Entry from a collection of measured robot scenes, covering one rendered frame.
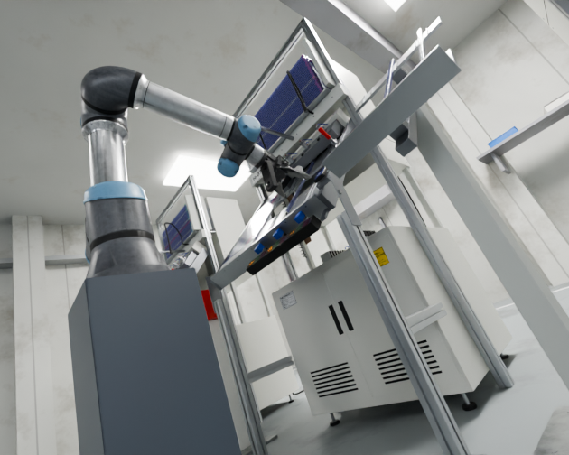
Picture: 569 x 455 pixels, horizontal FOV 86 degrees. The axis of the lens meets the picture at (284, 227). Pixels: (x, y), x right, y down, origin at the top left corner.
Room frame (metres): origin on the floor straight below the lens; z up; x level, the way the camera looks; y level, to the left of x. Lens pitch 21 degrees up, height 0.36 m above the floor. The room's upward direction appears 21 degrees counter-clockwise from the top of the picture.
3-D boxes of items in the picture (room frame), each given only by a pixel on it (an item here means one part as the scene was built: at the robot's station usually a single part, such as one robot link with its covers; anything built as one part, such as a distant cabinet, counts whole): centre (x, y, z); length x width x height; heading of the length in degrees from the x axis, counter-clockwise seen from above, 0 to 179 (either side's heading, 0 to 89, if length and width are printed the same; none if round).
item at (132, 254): (0.54, 0.31, 0.60); 0.15 x 0.15 x 0.10
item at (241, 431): (1.65, 0.55, 0.39); 0.24 x 0.24 x 0.78; 49
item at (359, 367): (1.53, -0.29, 0.31); 0.70 x 0.65 x 0.62; 49
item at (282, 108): (1.40, -0.26, 1.52); 0.51 x 0.13 x 0.27; 49
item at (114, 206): (0.55, 0.32, 0.72); 0.13 x 0.12 x 0.14; 39
